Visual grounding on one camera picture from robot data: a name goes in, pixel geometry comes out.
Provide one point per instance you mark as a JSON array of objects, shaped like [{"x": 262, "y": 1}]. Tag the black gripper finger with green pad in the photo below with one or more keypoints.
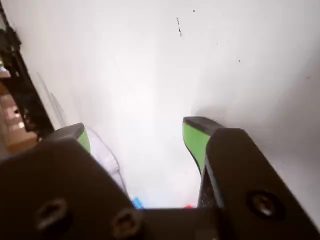
[
  {"x": 50, "y": 180},
  {"x": 250, "y": 180}
]

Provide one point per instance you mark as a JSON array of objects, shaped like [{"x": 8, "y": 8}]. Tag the red lego block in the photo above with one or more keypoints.
[{"x": 189, "y": 206}]

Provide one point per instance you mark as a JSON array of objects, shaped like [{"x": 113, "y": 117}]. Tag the blue lego block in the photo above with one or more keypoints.
[{"x": 138, "y": 202}]

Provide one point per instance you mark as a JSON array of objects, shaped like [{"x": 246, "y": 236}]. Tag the teal whale-shaped bin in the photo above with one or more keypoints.
[{"x": 107, "y": 160}]

